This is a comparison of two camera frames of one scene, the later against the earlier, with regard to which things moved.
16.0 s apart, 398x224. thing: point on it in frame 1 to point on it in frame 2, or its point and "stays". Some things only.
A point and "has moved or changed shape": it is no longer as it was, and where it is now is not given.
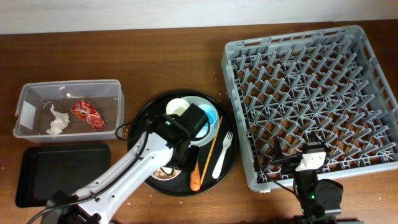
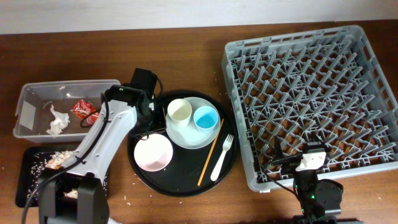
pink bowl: x=165 y=173 has moved or changed shape
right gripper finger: x=278 y=154 stays
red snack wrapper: x=87 y=112 stays
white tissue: x=61 y=120 stays
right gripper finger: x=314 y=141 stays
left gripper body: x=189 y=159 to x=148 y=122
